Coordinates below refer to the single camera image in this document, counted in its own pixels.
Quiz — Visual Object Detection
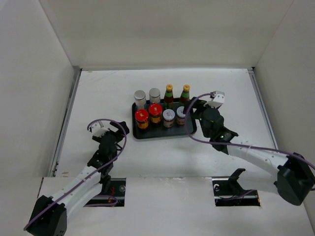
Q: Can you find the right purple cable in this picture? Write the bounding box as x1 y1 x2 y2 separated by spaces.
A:
184 92 315 170

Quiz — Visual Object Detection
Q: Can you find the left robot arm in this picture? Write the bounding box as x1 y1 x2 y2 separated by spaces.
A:
24 119 129 236

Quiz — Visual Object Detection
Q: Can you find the black plastic tray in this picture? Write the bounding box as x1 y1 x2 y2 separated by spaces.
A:
131 97 197 140

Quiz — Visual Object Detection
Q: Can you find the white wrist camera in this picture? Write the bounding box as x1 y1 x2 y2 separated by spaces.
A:
204 91 225 109
88 121 110 138

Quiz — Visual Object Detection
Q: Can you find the yellow cap sauce bottle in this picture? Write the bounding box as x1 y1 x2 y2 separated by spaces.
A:
179 84 190 106
163 84 174 109

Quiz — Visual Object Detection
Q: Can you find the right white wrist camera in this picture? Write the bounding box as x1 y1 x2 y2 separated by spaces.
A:
204 91 225 109

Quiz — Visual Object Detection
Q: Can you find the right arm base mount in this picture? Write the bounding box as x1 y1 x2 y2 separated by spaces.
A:
212 168 260 207

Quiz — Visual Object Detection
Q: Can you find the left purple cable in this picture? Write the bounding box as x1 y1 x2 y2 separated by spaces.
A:
24 119 128 231

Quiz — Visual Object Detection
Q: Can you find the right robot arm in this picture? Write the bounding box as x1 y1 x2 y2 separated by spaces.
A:
185 96 315 206

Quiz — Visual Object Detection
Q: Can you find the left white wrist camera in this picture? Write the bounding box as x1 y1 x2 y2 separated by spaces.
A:
88 121 110 138

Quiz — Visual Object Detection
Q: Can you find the purple cable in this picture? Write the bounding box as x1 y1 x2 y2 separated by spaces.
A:
184 92 315 170
24 119 128 231

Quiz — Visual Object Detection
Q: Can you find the silver lid white jar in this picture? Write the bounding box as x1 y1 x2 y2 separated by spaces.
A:
134 90 147 110

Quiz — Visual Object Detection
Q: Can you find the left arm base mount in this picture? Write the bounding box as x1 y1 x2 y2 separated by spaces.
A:
85 175 126 207

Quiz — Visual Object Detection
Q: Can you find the white jar red label lid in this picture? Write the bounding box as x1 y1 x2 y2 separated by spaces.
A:
162 109 175 128

